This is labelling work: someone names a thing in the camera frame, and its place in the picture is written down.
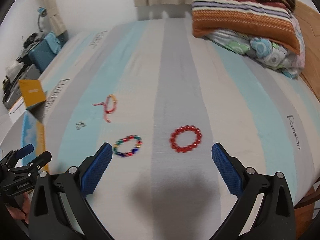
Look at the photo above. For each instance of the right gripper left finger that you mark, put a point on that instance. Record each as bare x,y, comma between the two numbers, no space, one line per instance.
78,182

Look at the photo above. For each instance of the grey hard suitcase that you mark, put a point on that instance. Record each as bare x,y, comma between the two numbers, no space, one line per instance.
11,89

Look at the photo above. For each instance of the teal suitcase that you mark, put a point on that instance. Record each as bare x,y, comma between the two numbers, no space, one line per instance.
42,52

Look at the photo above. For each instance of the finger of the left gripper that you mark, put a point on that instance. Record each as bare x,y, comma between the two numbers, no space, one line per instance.
24,151
33,167

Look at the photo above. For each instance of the floral quilt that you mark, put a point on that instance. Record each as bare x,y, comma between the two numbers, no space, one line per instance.
268,53

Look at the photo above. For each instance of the white cardboard box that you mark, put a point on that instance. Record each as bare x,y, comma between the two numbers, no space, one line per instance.
32,129

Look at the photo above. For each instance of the blue desk lamp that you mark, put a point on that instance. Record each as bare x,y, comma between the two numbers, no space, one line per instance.
42,13

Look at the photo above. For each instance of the striped bed sheet mattress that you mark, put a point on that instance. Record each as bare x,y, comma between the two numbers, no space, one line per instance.
162,98

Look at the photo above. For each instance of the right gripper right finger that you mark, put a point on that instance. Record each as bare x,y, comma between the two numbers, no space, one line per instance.
245,186

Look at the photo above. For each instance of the left hand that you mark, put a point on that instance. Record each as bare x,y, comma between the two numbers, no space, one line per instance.
23,212

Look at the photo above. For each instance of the striped folded blanket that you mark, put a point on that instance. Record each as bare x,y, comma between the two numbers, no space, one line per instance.
271,20

